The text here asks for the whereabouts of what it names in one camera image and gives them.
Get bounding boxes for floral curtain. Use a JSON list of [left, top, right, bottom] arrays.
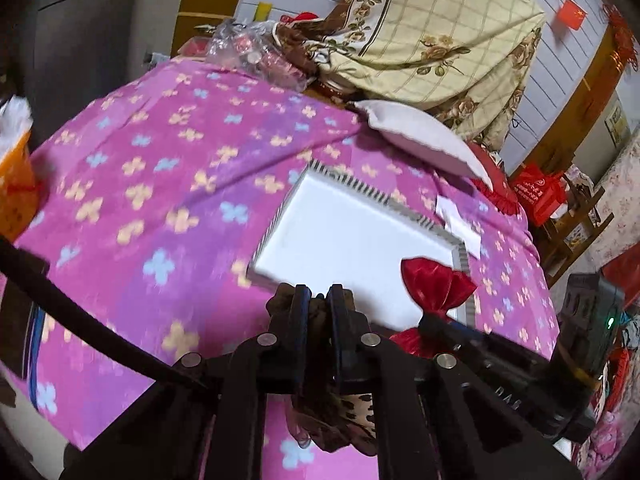
[[587, 130, 640, 271]]

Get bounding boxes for white folded paper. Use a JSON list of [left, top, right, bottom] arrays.
[[435, 195, 483, 261]]

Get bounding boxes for yellow floral quilt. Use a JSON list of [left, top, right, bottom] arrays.
[[272, 0, 548, 153]]

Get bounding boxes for small red flag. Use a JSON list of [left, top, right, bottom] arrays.
[[556, 0, 587, 31]]

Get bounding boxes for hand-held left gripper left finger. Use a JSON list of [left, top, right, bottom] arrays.
[[60, 284, 309, 480]]

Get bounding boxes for red knot decoration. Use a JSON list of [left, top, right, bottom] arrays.
[[602, 4, 640, 73]]

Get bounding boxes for wall calendar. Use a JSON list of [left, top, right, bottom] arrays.
[[604, 109, 632, 150]]

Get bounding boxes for black box blue edge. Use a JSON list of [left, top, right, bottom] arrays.
[[0, 255, 51, 382]]

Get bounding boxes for leopard print scrunchie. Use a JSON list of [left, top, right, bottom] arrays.
[[265, 282, 378, 457]]

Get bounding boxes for black cable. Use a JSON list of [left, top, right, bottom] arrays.
[[0, 237, 211, 392]]

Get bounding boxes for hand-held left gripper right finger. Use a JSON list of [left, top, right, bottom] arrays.
[[327, 284, 583, 480]]

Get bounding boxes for pink floral bedsheet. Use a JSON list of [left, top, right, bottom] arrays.
[[0, 57, 561, 480]]

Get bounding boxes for white tray striped rim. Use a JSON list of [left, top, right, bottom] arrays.
[[247, 159, 475, 333]]

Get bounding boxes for white pillow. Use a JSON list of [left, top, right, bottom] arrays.
[[352, 99, 495, 192]]

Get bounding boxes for orange plastic basket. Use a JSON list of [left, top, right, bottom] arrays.
[[0, 130, 43, 242]]

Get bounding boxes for red frilled cushion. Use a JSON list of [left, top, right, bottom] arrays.
[[467, 142, 527, 216]]

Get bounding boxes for grey refrigerator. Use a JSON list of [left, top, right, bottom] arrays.
[[20, 0, 148, 128]]

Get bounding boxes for wooden rack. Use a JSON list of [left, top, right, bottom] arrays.
[[540, 180, 616, 281]]

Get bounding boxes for red shopping bag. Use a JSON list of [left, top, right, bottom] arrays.
[[510, 160, 569, 228]]

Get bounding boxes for clear plastic bag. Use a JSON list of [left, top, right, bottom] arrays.
[[205, 19, 313, 93]]

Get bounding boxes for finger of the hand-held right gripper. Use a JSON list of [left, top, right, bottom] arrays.
[[417, 312, 501, 362]]

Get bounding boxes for red bow hair tie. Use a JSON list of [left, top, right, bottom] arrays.
[[390, 257, 478, 359]]

